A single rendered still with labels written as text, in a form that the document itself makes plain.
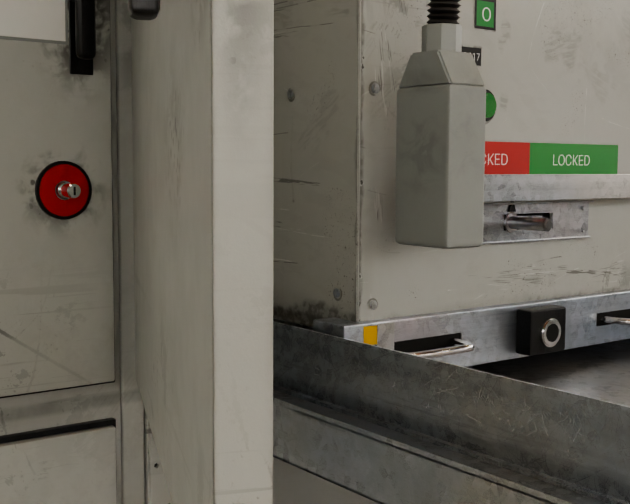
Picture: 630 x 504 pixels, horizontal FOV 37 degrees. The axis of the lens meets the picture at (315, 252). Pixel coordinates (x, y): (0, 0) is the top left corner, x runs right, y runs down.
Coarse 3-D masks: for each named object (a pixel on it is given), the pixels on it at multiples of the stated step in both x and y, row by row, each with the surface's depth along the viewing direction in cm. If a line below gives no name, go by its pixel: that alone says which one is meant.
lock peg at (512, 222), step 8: (512, 208) 104; (504, 216) 104; (512, 216) 104; (504, 224) 103; (512, 224) 103; (520, 224) 102; (528, 224) 101; (536, 224) 100; (544, 224) 100; (512, 232) 104
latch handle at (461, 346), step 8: (456, 344) 98; (464, 344) 95; (472, 344) 95; (416, 352) 91; (424, 352) 91; (432, 352) 92; (440, 352) 92; (448, 352) 93; (456, 352) 93; (464, 352) 95
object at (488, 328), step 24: (456, 312) 99; (480, 312) 101; (504, 312) 103; (576, 312) 110; (600, 312) 113; (624, 312) 116; (360, 336) 91; (408, 336) 95; (432, 336) 97; (456, 336) 99; (480, 336) 101; (504, 336) 103; (576, 336) 111; (600, 336) 114; (624, 336) 116; (456, 360) 99; (480, 360) 101
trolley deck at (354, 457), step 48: (576, 384) 101; (624, 384) 101; (288, 432) 91; (336, 432) 85; (384, 432) 82; (336, 480) 85; (384, 480) 80; (432, 480) 75; (480, 480) 71; (528, 480) 70
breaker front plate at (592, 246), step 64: (384, 0) 91; (512, 0) 102; (576, 0) 108; (384, 64) 92; (512, 64) 103; (576, 64) 109; (384, 128) 92; (512, 128) 103; (576, 128) 110; (384, 192) 93; (384, 256) 94; (448, 256) 99; (512, 256) 105; (576, 256) 112
